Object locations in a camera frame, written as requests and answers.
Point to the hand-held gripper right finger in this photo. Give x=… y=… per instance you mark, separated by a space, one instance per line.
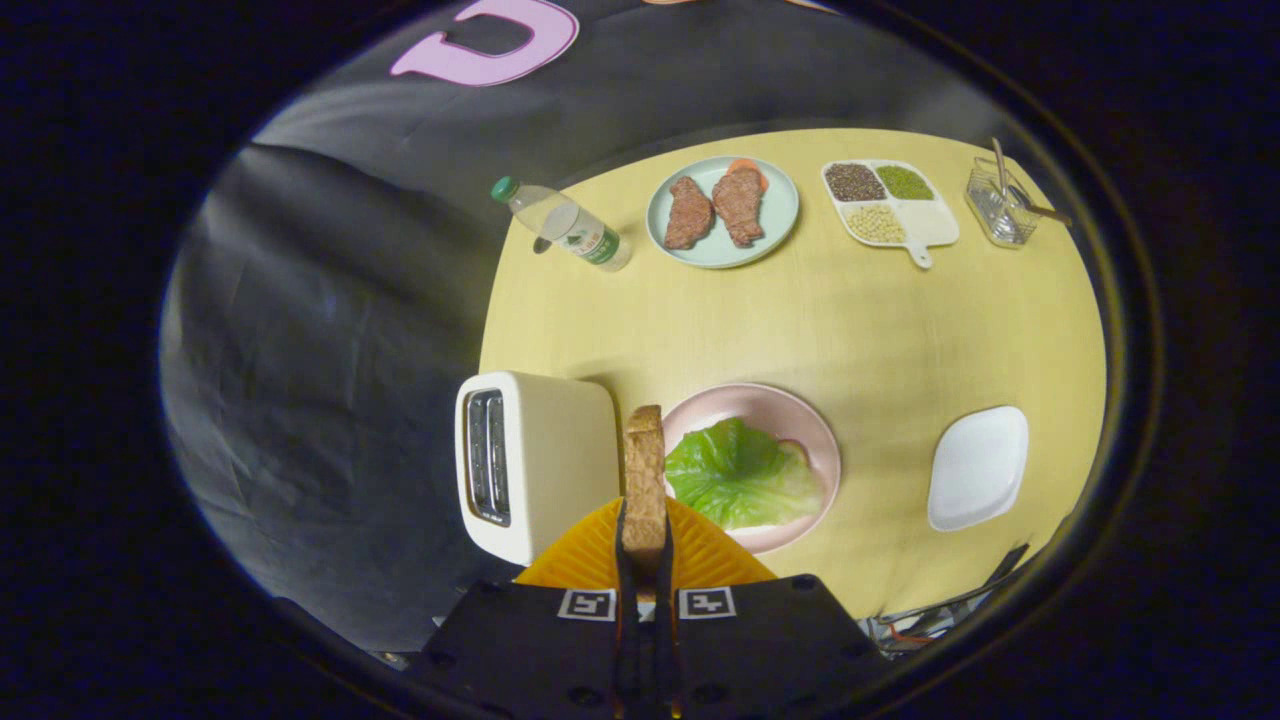
x=668 y=640

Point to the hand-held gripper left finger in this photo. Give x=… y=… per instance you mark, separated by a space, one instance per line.
x=628 y=640

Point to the toasted bread slice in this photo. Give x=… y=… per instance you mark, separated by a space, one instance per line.
x=645 y=480

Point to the green lettuce leaf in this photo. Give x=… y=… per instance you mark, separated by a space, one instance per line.
x=740 y=475

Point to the cream toaster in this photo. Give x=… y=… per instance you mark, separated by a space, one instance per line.
x=560 y=460

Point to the pink round plate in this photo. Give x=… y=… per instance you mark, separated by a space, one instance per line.
x=760 y=400

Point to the white square plate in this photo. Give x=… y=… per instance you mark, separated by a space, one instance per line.
x=975 y=465

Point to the clear plastic water bottle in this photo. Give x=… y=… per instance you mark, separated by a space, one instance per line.
x=570 y=228

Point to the pale green round plate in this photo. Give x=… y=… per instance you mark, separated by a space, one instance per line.
x=780 y=215

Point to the yellow soybeans heap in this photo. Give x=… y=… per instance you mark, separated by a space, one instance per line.
x=876 y=223

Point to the orange food slice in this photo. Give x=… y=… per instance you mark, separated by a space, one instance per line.
x=760 y=175

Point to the white divided tray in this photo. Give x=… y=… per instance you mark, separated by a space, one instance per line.
x=925 y=220

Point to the dark brown beans heap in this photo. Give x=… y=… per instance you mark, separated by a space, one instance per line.
x=853 y=182

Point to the green beans heap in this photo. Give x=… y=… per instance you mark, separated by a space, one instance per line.
x=905 y=182

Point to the clear glass utensil holder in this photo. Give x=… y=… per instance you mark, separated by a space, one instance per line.
x=995 y=215

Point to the metal utensil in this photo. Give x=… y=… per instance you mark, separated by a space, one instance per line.
x=1045 y=211

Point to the wooden utensil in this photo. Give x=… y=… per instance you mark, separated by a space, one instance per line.
x=999 y=160

